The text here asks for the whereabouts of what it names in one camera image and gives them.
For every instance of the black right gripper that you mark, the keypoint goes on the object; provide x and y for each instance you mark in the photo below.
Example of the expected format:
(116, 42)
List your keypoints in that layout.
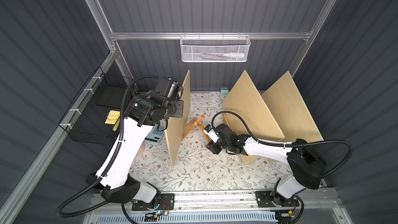
(213, 147)

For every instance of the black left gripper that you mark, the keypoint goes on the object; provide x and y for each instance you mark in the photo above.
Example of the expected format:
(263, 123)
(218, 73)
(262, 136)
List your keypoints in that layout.
(178, 109)

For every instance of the wooden easel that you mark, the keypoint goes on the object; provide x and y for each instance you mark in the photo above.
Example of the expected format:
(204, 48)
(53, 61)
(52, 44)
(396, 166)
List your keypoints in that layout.
(196, 122)
(226, 120)

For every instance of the large plywood board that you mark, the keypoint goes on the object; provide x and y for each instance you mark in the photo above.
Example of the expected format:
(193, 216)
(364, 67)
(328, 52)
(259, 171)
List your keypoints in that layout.
(290, 111)

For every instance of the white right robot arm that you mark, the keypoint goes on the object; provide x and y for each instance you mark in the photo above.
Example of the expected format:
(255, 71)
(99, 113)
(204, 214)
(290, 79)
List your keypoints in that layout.
(306, 165)

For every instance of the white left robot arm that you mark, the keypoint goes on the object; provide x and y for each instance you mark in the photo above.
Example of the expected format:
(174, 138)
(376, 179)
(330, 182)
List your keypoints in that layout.
(138, 115)

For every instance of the teal desk calculator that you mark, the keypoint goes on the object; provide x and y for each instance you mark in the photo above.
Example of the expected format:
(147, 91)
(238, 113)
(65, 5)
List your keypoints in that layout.
(156, 135)

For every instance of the small teal box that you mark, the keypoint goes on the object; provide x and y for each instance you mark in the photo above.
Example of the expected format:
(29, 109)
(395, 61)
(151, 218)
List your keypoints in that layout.
(224, 90)

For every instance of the black tray in basket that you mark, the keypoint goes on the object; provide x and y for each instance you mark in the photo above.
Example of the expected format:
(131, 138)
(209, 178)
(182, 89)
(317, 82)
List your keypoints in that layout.
(111, 96)

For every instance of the yellow sticky note pad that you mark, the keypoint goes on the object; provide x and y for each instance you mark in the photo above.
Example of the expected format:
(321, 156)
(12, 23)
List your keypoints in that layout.
(112, 117)

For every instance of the pink cup with markers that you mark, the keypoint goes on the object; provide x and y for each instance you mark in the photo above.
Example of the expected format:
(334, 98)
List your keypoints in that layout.
(141, 150)

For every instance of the white tube in basket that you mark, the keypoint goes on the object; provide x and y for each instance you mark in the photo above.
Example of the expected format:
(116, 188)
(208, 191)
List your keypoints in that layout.
(234, 56)

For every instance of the white wire mesh basket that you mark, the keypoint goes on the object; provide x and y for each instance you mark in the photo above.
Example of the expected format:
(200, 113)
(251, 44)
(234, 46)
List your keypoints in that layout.
(210, 48)

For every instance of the black wire wall basket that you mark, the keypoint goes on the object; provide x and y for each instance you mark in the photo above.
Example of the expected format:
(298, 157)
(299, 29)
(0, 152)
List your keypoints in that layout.
(85, 121)

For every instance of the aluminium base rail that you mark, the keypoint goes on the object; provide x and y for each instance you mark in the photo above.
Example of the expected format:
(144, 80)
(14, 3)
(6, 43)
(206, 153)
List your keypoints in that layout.
(239, 200)

